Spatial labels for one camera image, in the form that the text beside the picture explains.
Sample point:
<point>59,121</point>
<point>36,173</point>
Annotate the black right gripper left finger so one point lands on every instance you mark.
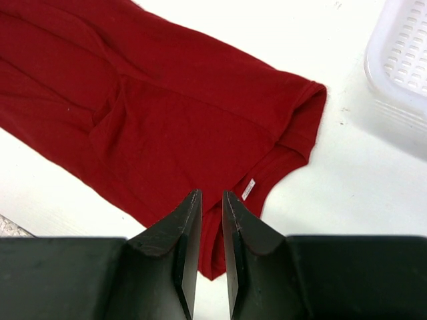
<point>150,276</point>

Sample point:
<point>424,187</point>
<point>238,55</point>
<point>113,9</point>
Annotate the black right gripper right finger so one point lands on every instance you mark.
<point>271,276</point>

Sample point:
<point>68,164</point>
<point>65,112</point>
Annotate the red t-shirt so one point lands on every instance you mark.
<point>144,111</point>

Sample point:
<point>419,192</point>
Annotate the white plastic laundry basket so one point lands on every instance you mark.
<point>395,70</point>

